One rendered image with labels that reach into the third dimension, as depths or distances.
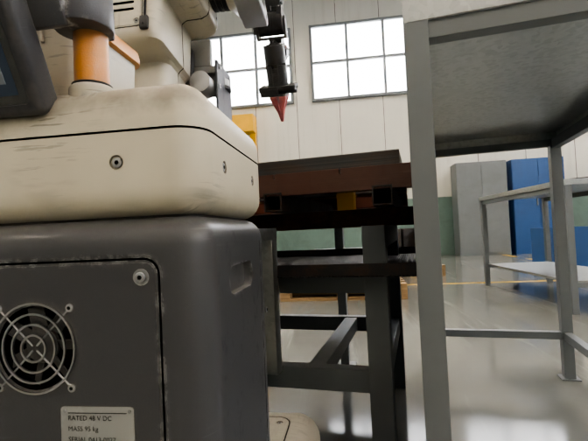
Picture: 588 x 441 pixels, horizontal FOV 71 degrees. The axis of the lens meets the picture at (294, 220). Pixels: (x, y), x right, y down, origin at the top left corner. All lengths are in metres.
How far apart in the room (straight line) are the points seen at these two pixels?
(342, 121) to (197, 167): 9.55
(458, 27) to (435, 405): 0.62
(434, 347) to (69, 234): 0.56
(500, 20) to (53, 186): 0.68
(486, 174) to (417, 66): 8.71
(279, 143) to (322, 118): 1.17
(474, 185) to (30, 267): 9.11
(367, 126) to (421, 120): 9.15
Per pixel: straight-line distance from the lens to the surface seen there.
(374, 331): 1.14
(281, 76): 1.17
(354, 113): 9.94
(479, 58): 1.10
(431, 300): 0.72
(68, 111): 0.44
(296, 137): 9.89
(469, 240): 9.27
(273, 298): 1.08
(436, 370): 0.75
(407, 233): 5.79
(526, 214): 9.63
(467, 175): 9.33
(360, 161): 1.11
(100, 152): 0.41
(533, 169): 9.75
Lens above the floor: 0.67
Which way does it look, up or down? 2 degrees up
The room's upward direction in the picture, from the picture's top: 3 degrees counter-clockwise
